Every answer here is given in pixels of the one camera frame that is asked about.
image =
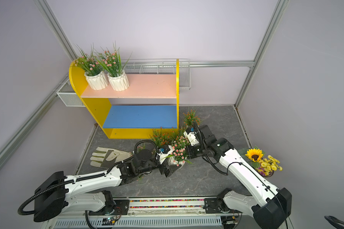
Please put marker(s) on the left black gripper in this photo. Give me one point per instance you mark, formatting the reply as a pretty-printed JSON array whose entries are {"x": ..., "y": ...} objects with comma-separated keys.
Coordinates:
[{"x": 169, "y": 171}]

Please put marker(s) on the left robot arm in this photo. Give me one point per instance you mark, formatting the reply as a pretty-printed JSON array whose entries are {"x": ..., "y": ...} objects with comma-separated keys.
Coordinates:
[{"x": 60, "y": 193}]

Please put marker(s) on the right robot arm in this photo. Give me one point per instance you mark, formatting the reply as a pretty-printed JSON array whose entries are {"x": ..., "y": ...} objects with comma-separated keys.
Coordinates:
[{"x": 246, "y": 177}]

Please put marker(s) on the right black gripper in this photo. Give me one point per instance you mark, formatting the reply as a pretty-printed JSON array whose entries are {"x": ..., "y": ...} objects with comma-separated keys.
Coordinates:
[{"x": 189, "y": 152}]

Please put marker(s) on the beige garden glove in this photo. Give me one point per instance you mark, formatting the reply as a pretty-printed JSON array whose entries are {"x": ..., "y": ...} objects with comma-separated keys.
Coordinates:
[{"x": 105, "y": 158}]

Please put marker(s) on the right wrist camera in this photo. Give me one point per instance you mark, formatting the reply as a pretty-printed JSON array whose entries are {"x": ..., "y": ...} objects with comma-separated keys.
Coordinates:
[{"x": 190, "y": 135}]

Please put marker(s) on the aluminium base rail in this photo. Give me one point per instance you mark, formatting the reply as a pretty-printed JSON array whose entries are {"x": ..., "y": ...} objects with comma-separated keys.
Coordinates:
[{"x": 158, "y": 213}]

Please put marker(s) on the white mesh basket left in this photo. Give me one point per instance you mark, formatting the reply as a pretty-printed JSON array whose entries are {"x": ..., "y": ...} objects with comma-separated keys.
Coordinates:
[{"x": 67, "y": 95}]

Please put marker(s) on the orange flower pot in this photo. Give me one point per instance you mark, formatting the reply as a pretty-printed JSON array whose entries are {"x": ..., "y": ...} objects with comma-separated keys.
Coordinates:
[
  {"x": 189, "y": 118},
  {"x": 162, "y": 136}
]

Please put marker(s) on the white wire basket back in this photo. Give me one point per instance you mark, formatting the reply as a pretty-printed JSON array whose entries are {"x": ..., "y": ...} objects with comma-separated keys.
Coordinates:
[{"x": 162, "y": 66}]

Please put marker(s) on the pink flower pot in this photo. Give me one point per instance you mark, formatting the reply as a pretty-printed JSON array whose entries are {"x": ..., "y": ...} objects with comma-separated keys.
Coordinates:
[
  {"x": 111, "y": 62},
  {"x": 93, "y": 71},
  {"x": 179, "y": 155}
]

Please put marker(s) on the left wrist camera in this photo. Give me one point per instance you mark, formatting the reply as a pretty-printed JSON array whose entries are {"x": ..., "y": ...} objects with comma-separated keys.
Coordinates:
[{"x": 164, "y": 152}]

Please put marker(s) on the sunflower bouquet pot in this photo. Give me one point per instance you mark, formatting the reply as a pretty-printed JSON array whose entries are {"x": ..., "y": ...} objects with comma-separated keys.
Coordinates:
[{"x": 265, "y": 165}]

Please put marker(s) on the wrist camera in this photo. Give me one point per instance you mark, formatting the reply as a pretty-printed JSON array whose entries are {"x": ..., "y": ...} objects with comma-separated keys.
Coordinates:
[
  {"x": 164, "y": 152},
  {"x": 190, "y": 135}
]

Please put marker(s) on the yellow rack with coloured shelves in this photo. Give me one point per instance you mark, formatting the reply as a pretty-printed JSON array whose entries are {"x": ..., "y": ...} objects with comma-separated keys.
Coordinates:
[{"x": 131, "y": 121}]

